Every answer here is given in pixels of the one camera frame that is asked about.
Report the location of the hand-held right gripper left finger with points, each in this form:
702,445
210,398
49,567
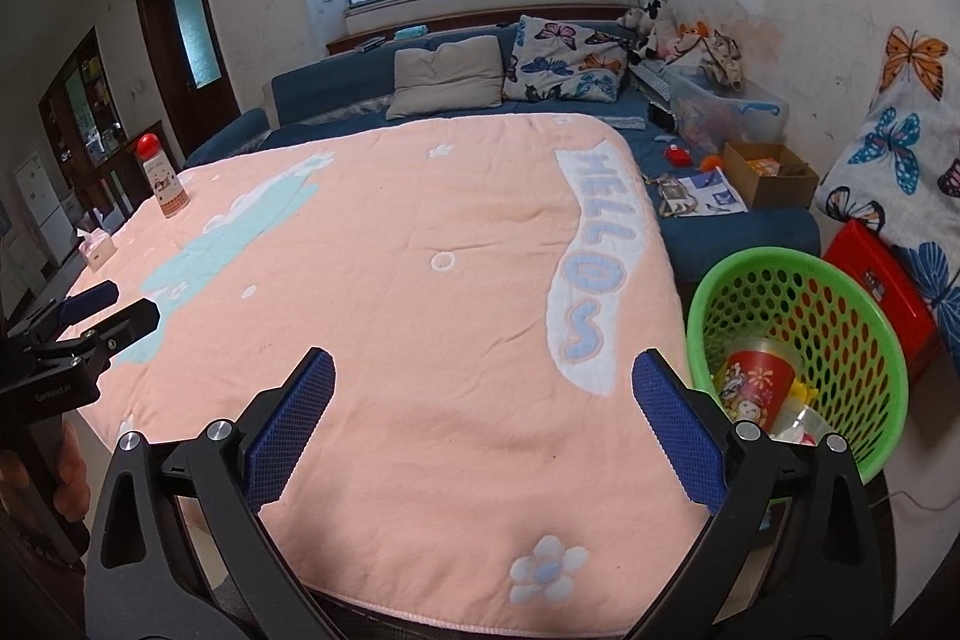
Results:
292,430

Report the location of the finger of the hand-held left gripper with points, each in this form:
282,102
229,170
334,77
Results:
90,301
127,325

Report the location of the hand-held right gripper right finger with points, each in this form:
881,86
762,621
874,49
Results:
675,437

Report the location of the red printed plastic cup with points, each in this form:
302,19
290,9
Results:
754,385

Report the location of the green plastic basket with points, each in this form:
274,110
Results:
847,302

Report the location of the person's left hand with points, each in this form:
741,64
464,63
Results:
71,467

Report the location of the pink tissue box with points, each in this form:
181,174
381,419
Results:
97,250

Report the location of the white fridge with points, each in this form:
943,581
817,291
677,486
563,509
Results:
41,205

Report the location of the red capped printed bottle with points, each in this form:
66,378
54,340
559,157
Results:
166,190

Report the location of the dark wooden sideboard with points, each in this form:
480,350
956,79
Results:
112,168

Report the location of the dark wooden display cabinet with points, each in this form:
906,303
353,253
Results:
82,100

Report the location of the dark wooden door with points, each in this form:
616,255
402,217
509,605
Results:
161,85

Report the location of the printed paper sheet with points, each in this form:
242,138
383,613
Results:
705,194

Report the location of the red plastic stool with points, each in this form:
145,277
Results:
877,280

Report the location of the cardboard box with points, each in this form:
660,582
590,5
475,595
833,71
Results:
780,190

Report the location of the small orange toy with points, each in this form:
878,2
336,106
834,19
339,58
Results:
711,164

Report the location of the small red toy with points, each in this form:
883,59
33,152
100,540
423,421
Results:
679,156

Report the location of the blue sofa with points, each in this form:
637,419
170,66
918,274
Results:
330,93

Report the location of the small black case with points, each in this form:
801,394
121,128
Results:
662,117

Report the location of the clear plastic storage box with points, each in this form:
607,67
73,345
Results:
750,119

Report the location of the grey keyboard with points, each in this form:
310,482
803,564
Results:
651,81

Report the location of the butterfly print cloth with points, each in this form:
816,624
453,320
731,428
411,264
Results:
900,145

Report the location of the dark remote control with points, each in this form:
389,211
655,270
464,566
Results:
369,45

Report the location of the patterned cloth toy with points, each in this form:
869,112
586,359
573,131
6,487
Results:
726,59

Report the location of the beige pillow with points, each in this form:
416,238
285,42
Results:
446,78

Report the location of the butterfly print pillow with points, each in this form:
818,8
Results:
562,59

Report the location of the orange and pink plush toy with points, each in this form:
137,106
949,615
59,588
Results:
686,40

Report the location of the teal tissue pack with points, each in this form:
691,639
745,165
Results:
411,31

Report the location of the plush toys pile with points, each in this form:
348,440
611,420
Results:
649,21

